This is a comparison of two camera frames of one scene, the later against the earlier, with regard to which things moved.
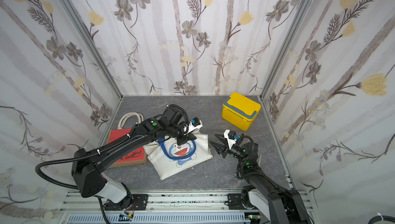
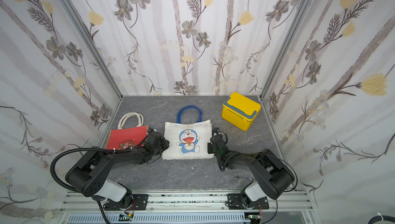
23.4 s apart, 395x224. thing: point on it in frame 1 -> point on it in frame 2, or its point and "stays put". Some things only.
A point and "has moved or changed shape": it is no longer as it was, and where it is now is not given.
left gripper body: (182, 138) -> (163, 146)
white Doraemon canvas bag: (169, 157) has moved or changed shape
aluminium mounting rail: (182, 207) stays put
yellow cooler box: (240, 111) stays put
